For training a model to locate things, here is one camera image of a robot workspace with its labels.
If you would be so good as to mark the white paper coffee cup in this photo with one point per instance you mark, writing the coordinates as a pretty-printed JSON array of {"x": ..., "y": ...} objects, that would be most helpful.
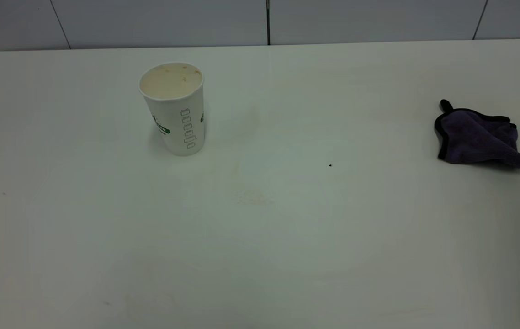
[{"x": 175, "y": 119}]

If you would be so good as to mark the purple cloth with black trim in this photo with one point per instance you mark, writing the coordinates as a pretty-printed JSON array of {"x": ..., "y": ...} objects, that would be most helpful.
[{"x": 474, "y": 139}]

